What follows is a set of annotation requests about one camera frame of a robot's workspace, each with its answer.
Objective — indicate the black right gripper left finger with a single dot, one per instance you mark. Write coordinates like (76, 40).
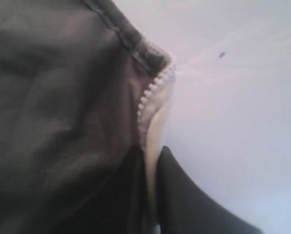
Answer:
(111, 205)

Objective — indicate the white canvas duffel bag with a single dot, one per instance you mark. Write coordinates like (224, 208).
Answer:
(79, 86)

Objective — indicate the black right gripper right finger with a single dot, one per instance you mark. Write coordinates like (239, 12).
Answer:
(183, 208)

